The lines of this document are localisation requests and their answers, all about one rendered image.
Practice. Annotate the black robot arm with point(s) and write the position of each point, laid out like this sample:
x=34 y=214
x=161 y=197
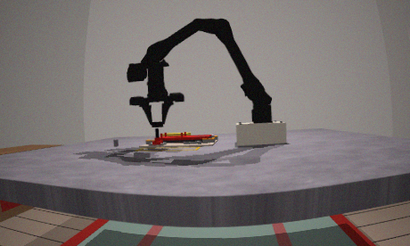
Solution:
x=253 y=89

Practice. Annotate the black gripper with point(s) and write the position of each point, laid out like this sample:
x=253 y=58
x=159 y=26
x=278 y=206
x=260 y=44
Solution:
x=156 y=90

